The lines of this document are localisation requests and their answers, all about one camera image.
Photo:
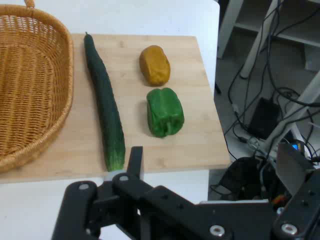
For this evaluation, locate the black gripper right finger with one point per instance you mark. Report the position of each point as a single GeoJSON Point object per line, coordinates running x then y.
{"type": "Point", "coordinates": [305, 205]}

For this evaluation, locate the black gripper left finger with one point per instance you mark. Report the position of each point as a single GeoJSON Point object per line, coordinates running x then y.
{"type": "Point", "coordinates": [155, 200]}

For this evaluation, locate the long dark green cucumber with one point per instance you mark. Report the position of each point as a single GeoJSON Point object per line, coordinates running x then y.
{"type": "Point", "coordinates": [105, 100]}

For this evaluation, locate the light wooden cutting board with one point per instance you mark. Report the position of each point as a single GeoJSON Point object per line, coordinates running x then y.
{"type": "Point", "coordinates": [140, 152]}

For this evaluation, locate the small device with blue light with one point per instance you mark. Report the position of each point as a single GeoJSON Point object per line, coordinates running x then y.
{"type": "Point", "coordinates": [297, 146]}

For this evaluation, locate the green bell pepper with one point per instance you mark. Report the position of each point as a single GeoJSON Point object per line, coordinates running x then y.
{"type": "Point", "coordinates": [165, 112]}

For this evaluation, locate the white slanted table leg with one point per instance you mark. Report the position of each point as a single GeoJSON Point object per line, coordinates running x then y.
{"type": "Point", "coordinates": [297, 110]}
{"type": "Point", "coordinates": [257, 42]}

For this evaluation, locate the black power adapter brick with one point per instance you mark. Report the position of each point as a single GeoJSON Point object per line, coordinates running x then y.
{"type": "Point", "coordinates": [263, 117]}

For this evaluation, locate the brownish yellow bell pepper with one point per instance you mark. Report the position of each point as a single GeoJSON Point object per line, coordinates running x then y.
{"type": "Point", "coordinates": [155, 65]}

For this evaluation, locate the woven wicker basket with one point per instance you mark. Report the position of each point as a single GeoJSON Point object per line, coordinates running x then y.
{"type": "Point", "coordinates": [27, 82]}

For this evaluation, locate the white metal shelf frame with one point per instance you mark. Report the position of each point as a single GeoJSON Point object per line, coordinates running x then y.
{"type": "Point", "coordinates": [295, 37]}

